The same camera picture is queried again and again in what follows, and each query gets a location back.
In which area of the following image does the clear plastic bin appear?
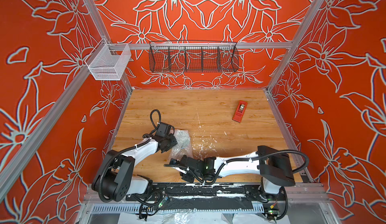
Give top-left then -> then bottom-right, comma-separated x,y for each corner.
85,39 -> 132,81

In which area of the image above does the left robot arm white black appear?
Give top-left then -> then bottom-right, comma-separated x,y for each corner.
91,134 -> 178,203

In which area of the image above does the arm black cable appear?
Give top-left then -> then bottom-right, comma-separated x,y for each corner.
224,150 -> 310,176
150,109 -> 162,131

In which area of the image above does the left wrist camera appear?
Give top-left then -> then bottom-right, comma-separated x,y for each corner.
155,122 -> 175,138

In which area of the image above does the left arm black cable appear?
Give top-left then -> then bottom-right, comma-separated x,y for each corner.
150,109 -> 162,131

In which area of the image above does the black wire basket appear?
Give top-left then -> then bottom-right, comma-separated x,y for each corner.
148,40 -> 240,73

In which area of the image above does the clear bubble wrap sheet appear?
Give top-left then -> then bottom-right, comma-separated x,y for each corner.
168,129 -> 193,160

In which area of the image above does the grey cable duct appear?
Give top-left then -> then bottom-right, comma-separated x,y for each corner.
89,203 -> 264,215

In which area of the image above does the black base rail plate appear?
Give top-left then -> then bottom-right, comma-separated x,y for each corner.
125,182 -> 287,202

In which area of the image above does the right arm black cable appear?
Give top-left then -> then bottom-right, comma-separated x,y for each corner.
224,150 -> 310,176

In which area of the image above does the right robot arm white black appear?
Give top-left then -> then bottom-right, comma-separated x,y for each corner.
164,146 -> 310,203

